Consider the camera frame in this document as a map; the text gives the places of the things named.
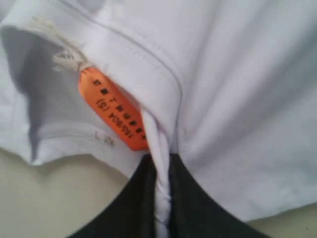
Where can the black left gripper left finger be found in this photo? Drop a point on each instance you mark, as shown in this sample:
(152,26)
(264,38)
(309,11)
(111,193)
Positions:
(131,214)

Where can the orange neck size label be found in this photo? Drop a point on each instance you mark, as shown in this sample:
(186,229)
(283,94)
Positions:
(113,107)

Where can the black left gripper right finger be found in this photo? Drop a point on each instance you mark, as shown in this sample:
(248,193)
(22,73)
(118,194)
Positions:
(194,214)

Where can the white t-shirt red lettering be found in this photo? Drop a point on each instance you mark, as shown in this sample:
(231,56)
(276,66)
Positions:
(228,85)

